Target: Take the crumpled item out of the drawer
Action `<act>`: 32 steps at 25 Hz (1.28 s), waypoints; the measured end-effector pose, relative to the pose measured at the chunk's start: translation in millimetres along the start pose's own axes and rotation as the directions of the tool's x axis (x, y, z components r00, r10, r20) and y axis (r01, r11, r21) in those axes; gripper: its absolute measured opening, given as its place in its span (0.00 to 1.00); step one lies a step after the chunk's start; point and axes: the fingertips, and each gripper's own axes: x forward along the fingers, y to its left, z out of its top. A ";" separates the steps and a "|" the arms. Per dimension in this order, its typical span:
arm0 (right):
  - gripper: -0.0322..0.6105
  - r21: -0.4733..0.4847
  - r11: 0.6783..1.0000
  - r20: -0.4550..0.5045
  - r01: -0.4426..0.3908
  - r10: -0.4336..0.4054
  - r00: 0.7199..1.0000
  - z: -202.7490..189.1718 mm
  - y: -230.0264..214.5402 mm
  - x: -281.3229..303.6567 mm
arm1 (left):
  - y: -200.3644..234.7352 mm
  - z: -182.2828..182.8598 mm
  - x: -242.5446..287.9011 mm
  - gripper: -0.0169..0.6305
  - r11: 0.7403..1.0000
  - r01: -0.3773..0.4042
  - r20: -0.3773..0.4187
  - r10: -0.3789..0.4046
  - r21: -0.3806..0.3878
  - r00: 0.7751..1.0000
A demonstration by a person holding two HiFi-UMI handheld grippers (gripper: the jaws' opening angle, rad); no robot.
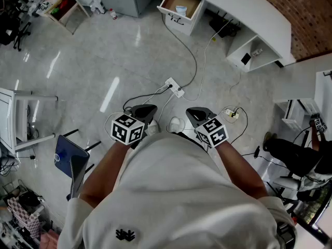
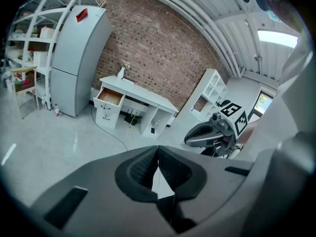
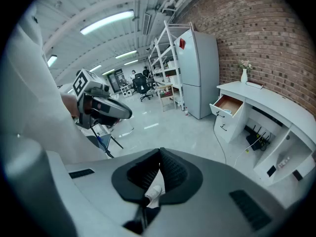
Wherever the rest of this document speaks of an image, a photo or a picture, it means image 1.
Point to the person's white right shoe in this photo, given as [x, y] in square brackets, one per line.
[176, 124]

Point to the person's white left shoe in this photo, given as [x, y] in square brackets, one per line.
[153, 127]

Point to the white stool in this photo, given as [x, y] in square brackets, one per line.
[288, 183]

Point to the person's left forearm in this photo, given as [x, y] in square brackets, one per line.
[103, 170]

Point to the person's right forearm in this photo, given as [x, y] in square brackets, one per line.
[238, 167]

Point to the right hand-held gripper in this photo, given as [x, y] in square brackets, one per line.
[212, 132]

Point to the white curved desk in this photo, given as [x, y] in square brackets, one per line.
[249, 6]

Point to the person's white shoe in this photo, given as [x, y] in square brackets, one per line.
[176, 124]
[153, 127]

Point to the person's black trousers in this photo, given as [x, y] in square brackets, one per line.
[197, 142]

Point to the white drawer cabinet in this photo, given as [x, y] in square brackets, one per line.
[181, 22]

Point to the white drawer with brown inside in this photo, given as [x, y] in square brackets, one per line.
[179, 0]

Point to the black router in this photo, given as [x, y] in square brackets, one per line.
[224, 26]

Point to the wooden chair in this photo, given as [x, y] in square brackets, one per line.
[66, 9]

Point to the blue chair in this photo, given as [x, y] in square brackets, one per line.
[71, 162]

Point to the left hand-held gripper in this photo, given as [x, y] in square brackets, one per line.
[127, 130]

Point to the clear bottle with red label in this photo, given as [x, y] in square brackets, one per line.
[113, 14]

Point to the white side cabinet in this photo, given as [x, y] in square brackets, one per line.
[303, 105]

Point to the person's white shirt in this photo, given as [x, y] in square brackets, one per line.
[168, 191]

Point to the white table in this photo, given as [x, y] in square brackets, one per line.
[10, 118]

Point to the black tablet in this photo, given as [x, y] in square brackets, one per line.
[246, 58]

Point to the black office chair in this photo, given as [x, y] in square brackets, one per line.
[11, 25]

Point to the small white power strip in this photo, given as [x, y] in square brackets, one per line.
[257, 52]

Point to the checked bag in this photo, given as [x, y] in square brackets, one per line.
[24, 216]

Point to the white open shelf unit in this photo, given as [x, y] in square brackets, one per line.
[249, 53]

